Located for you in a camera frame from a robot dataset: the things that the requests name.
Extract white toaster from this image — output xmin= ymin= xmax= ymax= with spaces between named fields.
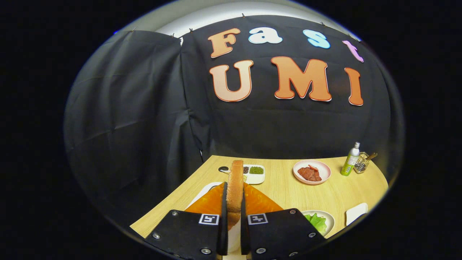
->
xmin=186 ymin=182 xmax=241 ymax=253

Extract black backdrop cloth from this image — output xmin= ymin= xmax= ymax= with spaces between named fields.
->
xmin=64 ymin=14 xmax=401 ymax=231

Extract green lettuce leaf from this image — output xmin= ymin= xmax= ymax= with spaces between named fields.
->
xmin=304 ymin=213 xmax=327 ymax=235

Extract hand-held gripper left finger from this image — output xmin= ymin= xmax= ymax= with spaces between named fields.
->
xmin=144 ymin=182 xmax=228 ymax=260

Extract pink round plate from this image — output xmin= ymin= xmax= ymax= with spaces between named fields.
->
xmin=293 ymin=160 xmax=332 ymax=185

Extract brown meat chunks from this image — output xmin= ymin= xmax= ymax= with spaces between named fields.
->
xmin=298 ymin=166 xmax=322 ymax=182

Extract white square plate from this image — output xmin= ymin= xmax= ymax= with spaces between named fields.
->
xmin=345 ymin=203 xmax=368 ymax=226

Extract cream round plate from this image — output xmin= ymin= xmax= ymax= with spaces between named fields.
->
xmin=300 ymin=210 xmax=335 ymax=237

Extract wire mesh utensil holder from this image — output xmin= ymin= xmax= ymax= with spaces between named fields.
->
xmin=354 ymin=152 xmax=370 ymax=174

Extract green label metal bottle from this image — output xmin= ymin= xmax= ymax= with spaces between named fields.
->
xmin=340 ymin=142 xmax=361 ymax=177

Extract toasted bread slice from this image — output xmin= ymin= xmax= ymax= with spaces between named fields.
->
xmin=226 ymin=160 xmax=244 ymax=230

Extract white three-compartment condiment tray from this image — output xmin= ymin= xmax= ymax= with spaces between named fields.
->
xmin=243 ymin=164 xmax=265 ymax=185

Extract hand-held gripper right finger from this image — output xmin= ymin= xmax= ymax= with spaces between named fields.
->
xmin=240 ymin=182 xmax=327 ymax=260

